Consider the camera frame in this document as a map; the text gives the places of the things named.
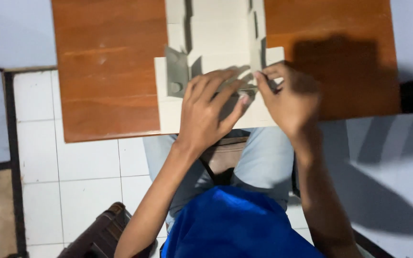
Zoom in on blue shirt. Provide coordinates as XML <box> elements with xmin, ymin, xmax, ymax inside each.
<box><xmin>161</xmin><ymin>186</ymin><xmax>326</xmax><ymax>258</ymax></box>

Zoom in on dark brown wooden chair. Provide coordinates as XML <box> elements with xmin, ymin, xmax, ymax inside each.
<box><xmin>57</xmin><ymin>129</ymin><xmax>395</xmax><ymax>258</ymax></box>

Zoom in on person's right hand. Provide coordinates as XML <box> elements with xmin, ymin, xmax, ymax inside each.
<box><xmin>253</xmin><ymin>62</ymin><xmax>322</xmax><ymax>141</ymax></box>

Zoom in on white cardboard box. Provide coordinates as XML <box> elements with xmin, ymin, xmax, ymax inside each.
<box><xmin>154</xmin><ymin>0</ymin><xmax>285</xmax><ymax>135</ymax></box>

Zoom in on light blue jeans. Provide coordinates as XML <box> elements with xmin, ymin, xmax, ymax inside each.
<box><xmin>143</xmin><ymin>126</ymin><xmax>295</xmax><ymax>231</ymax></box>

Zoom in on dark door frame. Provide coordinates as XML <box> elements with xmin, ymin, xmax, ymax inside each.
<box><xmin>0</xmin><ymin>61</ymin><xmax>57</xmax><ymax>258</ymax></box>

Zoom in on person's left hand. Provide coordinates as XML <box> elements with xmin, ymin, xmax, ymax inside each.
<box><xmin>175</xmin><ymin>68</ymin><xmax>256</xmax><ymax>155</ymax></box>

